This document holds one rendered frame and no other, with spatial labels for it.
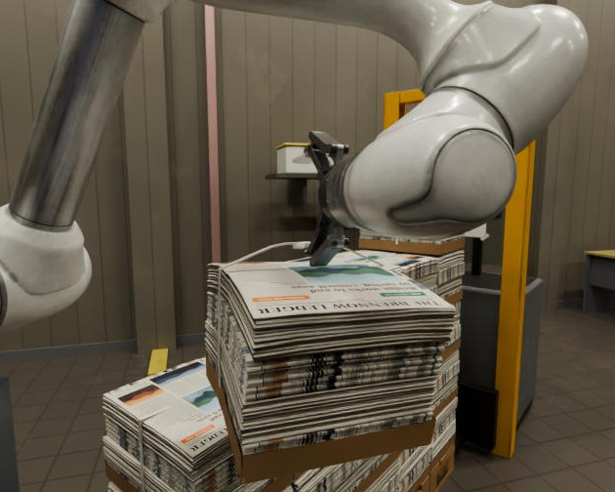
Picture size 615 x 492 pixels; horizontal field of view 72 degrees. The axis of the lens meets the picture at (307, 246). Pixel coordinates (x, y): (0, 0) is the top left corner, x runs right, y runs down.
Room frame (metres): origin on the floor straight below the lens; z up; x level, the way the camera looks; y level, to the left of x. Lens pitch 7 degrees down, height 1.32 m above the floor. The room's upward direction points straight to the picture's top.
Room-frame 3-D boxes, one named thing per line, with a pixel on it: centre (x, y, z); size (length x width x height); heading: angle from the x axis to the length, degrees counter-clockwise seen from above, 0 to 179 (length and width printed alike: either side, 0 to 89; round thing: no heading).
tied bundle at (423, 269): (1.63, -0.28, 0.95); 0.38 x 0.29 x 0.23; 50
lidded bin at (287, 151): (3.44, 0.02, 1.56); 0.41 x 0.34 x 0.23; 106
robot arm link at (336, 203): (0.49, -0.07, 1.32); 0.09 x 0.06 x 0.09; 109
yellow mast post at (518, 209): (1.99, -1.00, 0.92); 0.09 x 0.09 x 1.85; 51
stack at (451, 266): (1.86, -0.46, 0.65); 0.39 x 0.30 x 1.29; 51
